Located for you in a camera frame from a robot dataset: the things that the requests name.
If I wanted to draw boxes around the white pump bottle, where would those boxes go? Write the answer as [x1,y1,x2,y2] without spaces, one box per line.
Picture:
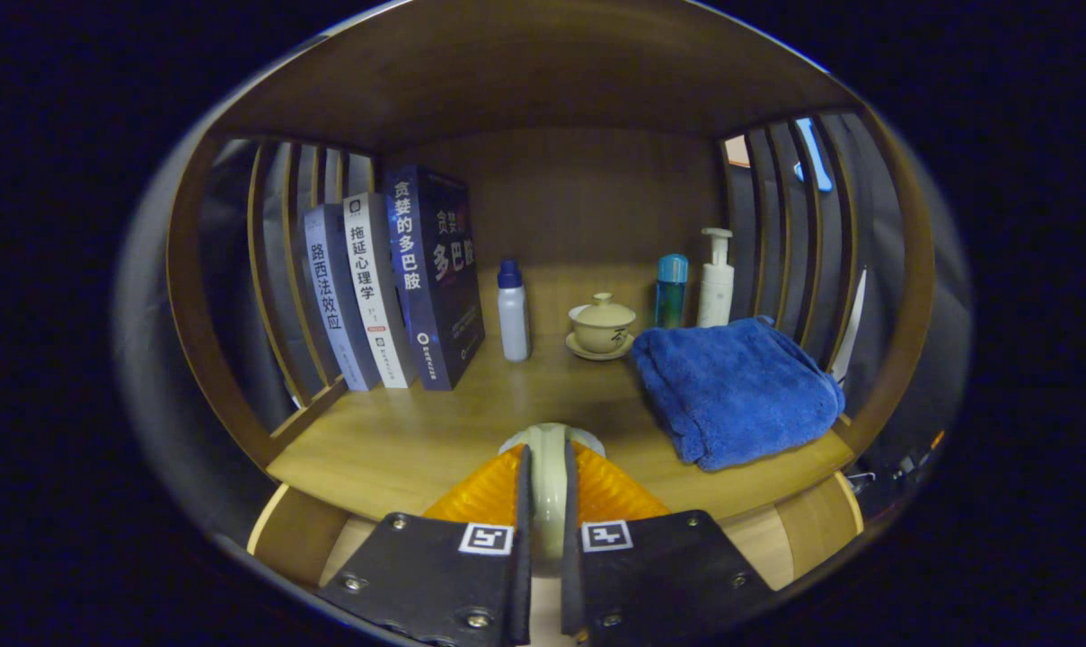
[696,227,736,328]

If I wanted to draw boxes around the folded blue towel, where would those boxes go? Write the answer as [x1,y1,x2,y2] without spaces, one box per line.
[631,315,846,474]

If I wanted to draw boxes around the teal bottle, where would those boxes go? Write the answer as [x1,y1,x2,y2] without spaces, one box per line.
[655,253,690,330]

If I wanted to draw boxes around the wooden countertop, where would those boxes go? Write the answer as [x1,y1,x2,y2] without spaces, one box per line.
[264,261,858,522]

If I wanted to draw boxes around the wooden cabinet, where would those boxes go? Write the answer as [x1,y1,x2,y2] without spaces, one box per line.
[165,0,937,594]

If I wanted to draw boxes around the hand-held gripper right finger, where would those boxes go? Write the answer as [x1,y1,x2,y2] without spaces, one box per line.
[561,440,777,646]

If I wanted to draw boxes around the beige lidded tea cup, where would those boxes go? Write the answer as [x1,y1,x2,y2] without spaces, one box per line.
[566,292,638,361]

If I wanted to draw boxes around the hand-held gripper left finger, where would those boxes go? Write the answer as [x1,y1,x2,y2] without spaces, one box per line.
[316,442,534,647]

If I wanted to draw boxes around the dark blue book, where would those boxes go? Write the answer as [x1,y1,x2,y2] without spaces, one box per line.
[383,164,487,392]

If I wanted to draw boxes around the light blue book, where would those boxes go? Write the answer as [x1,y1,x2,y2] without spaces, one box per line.
[303,203,382,393]

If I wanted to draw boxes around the black equipment with orange tip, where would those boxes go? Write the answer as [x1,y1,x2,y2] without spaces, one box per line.
[852,430,948,522]

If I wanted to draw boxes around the white book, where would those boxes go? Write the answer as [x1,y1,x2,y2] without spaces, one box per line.
[343,191,419,389]

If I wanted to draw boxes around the white bottle with blue cap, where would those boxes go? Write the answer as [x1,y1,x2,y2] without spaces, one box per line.
[496,260,532,362]

